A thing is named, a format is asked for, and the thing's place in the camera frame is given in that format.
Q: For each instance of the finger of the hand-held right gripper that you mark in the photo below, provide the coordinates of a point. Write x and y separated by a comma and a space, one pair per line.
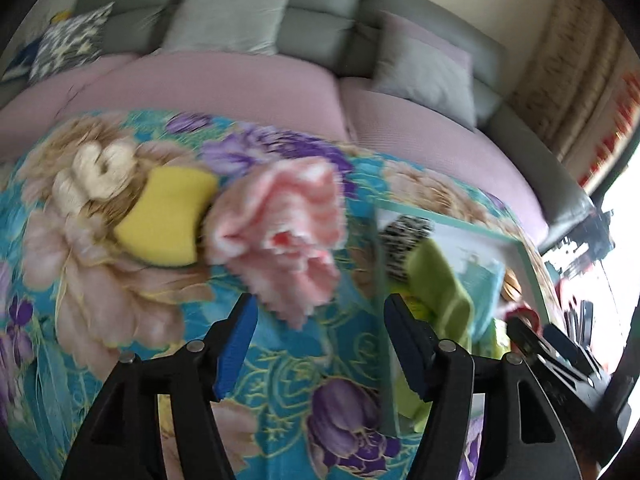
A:
567, 345
530, 342

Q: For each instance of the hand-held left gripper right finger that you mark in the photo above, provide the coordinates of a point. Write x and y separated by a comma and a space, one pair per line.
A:
405, 350

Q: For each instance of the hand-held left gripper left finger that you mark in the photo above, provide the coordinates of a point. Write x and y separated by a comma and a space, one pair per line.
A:
235, 345

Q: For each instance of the red tape roll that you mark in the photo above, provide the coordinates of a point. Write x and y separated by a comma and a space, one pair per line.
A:
525, 315

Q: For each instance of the green cloth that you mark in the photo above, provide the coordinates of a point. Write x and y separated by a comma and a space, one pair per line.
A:
442, 290

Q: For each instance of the black white leopard scrunchie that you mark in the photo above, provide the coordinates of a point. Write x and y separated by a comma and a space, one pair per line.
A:
402, 245

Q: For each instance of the teal rimmed storage box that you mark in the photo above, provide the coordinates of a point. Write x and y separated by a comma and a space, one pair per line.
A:
490, 245

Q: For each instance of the pink fluffy cloth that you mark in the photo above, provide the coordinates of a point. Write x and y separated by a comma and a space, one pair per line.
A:
280, 220

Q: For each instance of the floral printed blanket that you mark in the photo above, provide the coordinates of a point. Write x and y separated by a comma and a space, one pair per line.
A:
310, 360

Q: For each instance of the yellow sponge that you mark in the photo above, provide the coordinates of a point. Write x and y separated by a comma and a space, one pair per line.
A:
165, 215

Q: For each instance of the red patterned hanging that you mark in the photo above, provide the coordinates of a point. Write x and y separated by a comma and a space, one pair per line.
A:
615, 135

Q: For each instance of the pink sofa cover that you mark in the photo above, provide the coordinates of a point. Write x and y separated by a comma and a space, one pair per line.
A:
225, 90

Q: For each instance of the lilac grey pillow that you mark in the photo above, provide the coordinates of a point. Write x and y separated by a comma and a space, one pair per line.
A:
425, 70

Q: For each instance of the beige patterned curtain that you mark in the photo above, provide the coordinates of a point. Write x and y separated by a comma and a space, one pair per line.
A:
575, 60

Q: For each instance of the light grey pillow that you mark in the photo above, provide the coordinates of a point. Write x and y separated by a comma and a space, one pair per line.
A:
230, 15

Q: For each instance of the grey sofa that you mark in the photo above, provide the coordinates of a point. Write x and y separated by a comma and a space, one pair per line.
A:
325, 20

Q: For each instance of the black white patterned pillow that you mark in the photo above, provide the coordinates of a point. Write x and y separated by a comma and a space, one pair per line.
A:
70, 45

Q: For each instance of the blue pillow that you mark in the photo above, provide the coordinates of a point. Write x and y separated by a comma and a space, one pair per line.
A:
22, 60

